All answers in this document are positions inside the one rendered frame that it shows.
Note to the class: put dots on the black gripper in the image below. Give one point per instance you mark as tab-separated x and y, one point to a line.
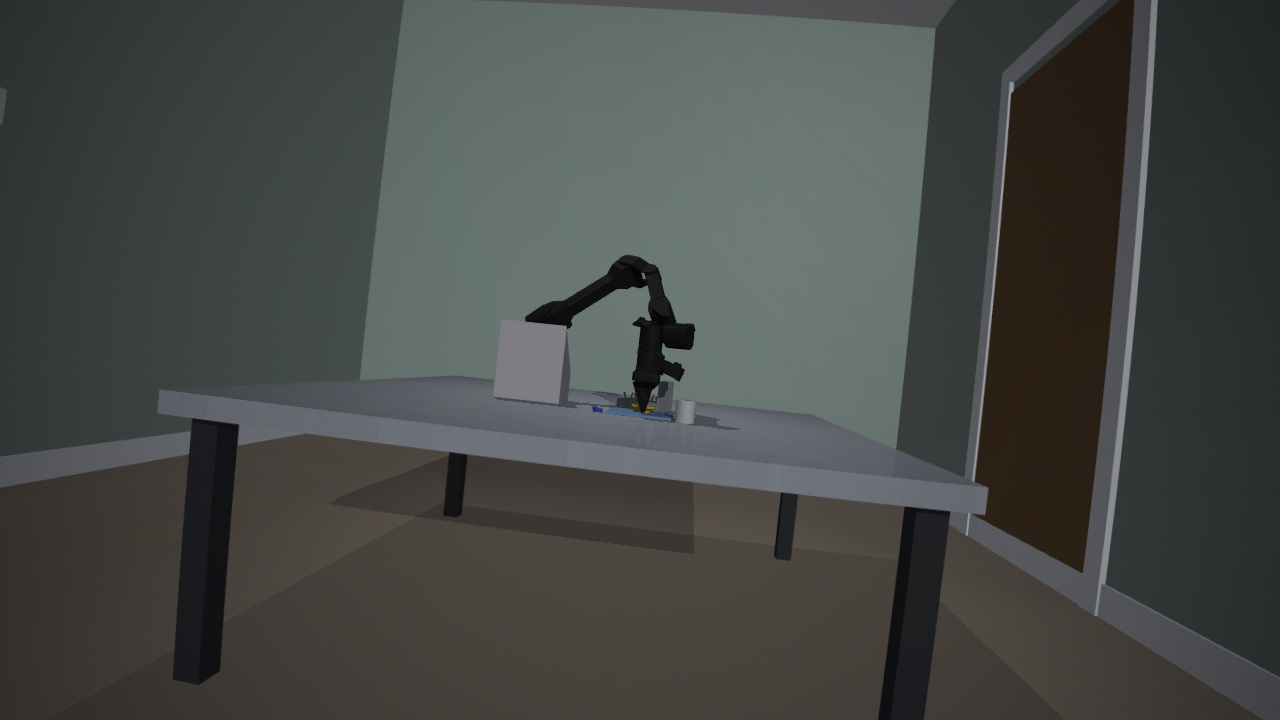
645	376

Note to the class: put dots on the grey cylinder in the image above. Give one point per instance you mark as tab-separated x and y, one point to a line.
685	411

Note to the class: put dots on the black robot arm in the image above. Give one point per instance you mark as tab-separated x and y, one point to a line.
624	274

